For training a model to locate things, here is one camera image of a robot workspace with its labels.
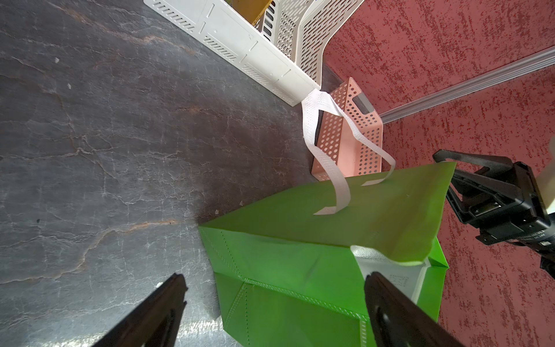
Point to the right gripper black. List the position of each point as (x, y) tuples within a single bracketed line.
[(502, 200)]

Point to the white file organizer rack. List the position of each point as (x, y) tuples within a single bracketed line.
[(282, 51)]

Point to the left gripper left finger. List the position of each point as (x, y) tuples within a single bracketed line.
[(156, 321)]

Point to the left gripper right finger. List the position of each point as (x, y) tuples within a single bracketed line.
[(397, 321)]

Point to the pink perforated plastic basket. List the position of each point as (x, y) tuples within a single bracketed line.
[(335, 136)]

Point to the yellow book in organizer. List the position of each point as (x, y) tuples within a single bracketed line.
[(249, 8)]

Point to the green insulated delivery bag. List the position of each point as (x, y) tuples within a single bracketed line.
[(290, 269)]

